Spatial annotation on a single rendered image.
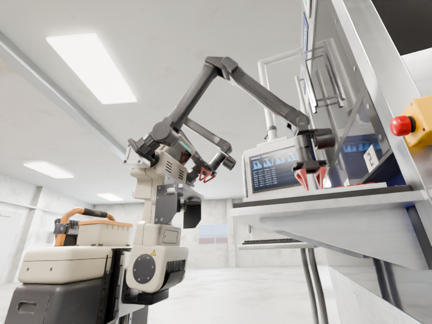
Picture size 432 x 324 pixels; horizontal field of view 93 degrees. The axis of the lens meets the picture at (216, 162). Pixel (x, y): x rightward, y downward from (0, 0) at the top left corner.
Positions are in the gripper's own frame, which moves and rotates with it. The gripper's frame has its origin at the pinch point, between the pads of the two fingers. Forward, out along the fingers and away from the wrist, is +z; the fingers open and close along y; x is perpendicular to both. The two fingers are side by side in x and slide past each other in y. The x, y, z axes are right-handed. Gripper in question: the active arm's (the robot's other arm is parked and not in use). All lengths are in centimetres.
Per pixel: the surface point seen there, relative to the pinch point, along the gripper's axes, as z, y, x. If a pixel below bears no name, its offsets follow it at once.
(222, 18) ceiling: -230, -24, 90
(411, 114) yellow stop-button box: -5.7, 8.7, -33.1
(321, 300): 49, 20, 83
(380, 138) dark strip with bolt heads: -8.0, 12.8, -18.3
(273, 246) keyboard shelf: 17, -7, 60
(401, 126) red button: -3.3, 6.3, -32.7
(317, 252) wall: 63, 336, 1042
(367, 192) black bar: 6.2, 3.9, -20.4
